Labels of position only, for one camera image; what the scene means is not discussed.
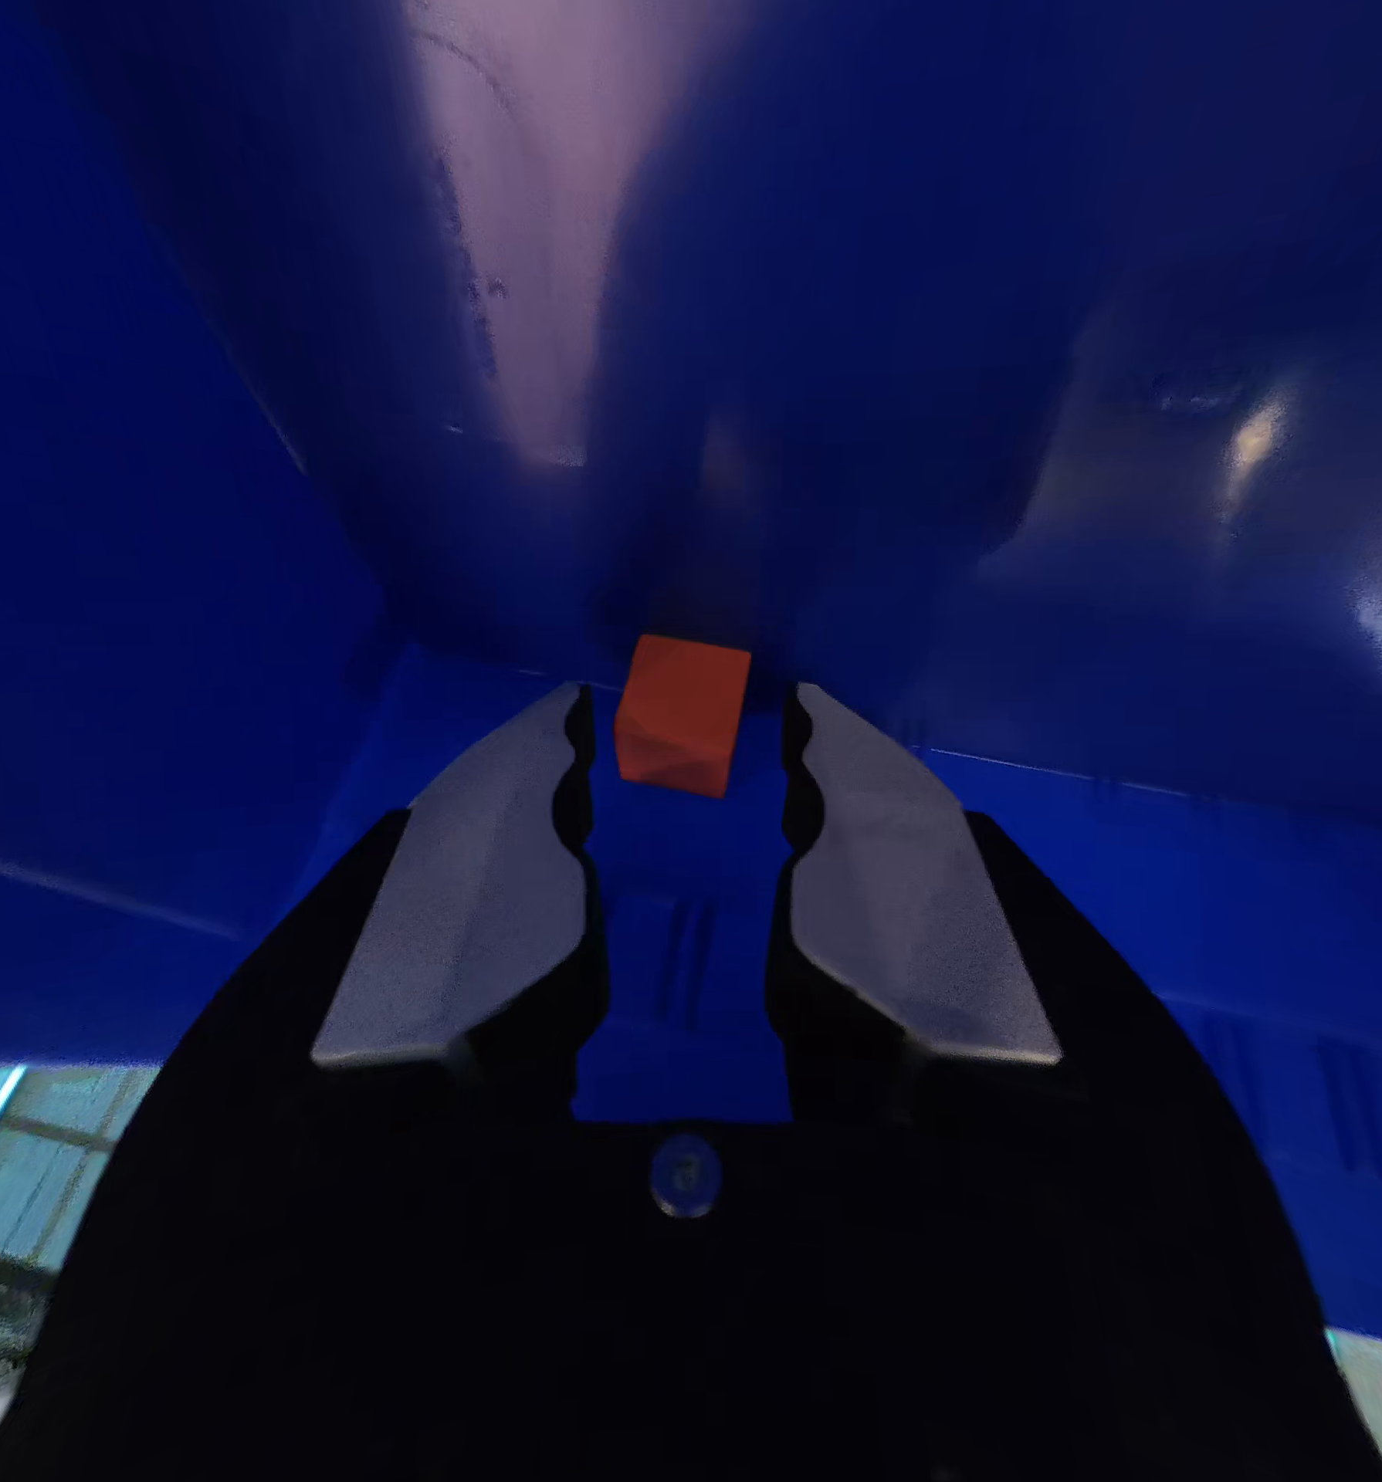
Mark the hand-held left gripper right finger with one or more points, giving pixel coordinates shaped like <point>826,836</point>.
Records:
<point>911,916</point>

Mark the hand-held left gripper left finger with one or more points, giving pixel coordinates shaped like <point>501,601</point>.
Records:
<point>460,916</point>

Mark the red wooden cube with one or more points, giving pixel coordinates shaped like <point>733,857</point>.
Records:
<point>681,718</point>

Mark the blue plastic bin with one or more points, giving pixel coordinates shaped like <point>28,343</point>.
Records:
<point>297,579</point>

